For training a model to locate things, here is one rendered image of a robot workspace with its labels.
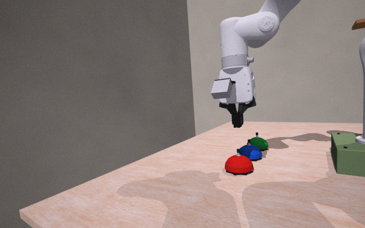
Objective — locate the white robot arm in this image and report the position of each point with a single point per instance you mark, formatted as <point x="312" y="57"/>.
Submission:
<point x="237" y="33"/>

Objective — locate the blue bell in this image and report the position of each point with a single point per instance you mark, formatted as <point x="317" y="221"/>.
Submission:
<point x="250" y="151"/>

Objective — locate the green dome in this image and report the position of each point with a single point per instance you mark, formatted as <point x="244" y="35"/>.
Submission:
<point x="259" y="142"/>

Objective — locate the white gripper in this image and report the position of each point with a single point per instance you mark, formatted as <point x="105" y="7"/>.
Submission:
<point x="243" y="91"/>

